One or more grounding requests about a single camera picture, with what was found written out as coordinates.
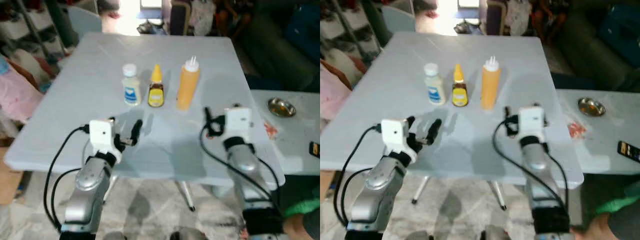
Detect orange squeeze bottle white cap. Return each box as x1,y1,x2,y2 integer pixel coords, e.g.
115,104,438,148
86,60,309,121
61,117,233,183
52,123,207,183
176,56,201,111
480,56,502,110

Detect white cap mayonnaise bottle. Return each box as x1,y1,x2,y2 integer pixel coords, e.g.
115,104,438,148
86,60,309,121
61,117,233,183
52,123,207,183
424,63,446,106
122,63,142,107

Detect yellow cap honey bottle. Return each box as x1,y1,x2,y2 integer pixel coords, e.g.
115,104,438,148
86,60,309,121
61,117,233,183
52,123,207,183
147,64,165,108
451,64,469,108

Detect grey metal table leg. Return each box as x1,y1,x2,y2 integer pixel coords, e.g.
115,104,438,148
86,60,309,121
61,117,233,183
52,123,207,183
174,180,196,212
412,175,432,206
491,180,507,211

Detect small steel bowl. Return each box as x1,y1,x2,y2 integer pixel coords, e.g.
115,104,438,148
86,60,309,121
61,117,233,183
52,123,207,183
267,97,297,118
577,97,607,118

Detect pink cloth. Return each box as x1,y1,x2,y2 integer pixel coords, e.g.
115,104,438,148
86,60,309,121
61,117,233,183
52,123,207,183
0,55,44,124
320,60,367,121

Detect purple chair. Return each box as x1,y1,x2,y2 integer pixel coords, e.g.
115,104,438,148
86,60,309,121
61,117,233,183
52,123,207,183
485,0,507,36
169,0,192,36

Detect seated person dark clothes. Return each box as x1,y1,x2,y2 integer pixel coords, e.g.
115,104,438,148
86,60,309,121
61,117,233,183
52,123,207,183
530,0,569,42
215,0,252,37

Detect dark green sofa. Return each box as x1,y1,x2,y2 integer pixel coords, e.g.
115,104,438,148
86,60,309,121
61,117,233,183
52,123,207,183
554,5,640,92
240,5,321,92

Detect pale blue plastic chair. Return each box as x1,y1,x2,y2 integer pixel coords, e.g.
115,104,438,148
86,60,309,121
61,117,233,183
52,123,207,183
395,6,417,34
67,6,103,40

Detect person in green clothing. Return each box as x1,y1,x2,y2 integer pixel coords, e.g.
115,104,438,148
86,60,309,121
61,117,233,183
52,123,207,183
282,197,321,240
575,192,640,240

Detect brown cardboard box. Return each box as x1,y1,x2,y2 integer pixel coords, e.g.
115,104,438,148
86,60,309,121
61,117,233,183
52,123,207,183
0,145,24,206

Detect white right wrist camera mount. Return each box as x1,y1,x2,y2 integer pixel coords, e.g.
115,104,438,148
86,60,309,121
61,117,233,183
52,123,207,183
224,106,254,146
518,106,546,145

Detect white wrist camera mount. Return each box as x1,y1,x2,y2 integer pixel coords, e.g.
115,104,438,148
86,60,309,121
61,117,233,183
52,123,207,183
224,106,254,146
381,118,416,164
518,106,546,145
89,119,123,164

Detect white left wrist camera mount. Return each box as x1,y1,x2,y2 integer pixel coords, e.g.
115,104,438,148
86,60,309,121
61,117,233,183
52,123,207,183
89,119,123,164
381,118,416,164

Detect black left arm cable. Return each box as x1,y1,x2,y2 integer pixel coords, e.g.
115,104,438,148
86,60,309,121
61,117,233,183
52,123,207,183
43,125,92,232
332,125,384,227

